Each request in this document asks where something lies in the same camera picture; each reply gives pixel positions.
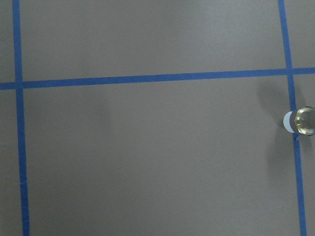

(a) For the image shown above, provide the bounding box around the white PPR brass valve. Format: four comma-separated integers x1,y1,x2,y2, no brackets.
283,106,315,136

